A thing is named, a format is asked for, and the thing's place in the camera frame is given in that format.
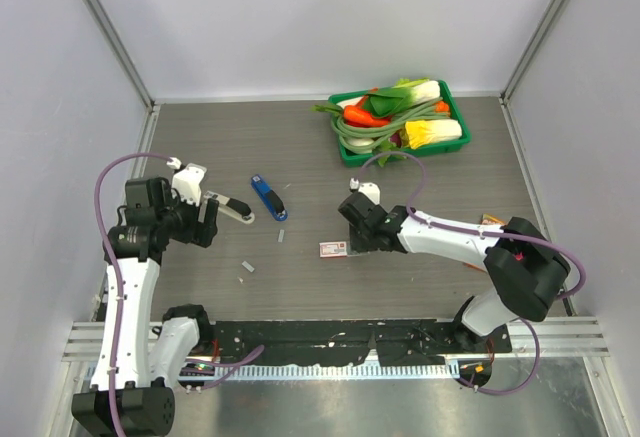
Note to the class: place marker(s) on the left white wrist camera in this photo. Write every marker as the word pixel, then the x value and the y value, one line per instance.
pixel 186 181

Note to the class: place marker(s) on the toy orange carrot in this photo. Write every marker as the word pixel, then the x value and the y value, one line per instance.
pixel 354 115

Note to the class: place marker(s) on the toy napa cabbage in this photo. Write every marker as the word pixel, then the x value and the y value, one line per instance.
pixel 420 133

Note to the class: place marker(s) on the toy white radish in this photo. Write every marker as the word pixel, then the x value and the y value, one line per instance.
pixel 359 145

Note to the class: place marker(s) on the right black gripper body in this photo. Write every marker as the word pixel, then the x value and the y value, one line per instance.
pixel 359 239

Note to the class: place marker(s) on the blue stapler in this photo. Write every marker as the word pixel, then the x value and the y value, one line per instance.
pixel 269 198

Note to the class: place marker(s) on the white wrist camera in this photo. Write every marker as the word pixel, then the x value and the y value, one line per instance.
pixel 369 189
pixel 186 181

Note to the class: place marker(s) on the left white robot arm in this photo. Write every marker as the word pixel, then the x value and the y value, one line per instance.
pixel 131 391

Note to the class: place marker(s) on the toy green long beans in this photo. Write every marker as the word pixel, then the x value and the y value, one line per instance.
pixel 428 111

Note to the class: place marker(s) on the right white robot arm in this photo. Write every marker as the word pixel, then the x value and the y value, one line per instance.
pixel 526 271

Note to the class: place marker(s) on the toy bok choy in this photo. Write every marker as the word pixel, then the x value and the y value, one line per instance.
pixel 389 101

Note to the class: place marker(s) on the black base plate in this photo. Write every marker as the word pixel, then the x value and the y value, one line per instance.
pixel 339 343

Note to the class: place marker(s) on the grey black stapler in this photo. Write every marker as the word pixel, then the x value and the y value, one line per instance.
pixel 235 209

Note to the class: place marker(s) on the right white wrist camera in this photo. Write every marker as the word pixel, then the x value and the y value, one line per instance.
pixel 369 189

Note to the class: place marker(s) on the green plastic tray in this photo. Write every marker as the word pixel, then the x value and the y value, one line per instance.
pixel 358 98

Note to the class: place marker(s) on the colourful candy bag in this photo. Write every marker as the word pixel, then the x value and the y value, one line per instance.
pixel 488 219

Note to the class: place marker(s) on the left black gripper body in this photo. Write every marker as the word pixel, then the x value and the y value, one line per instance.
pixel 181 217

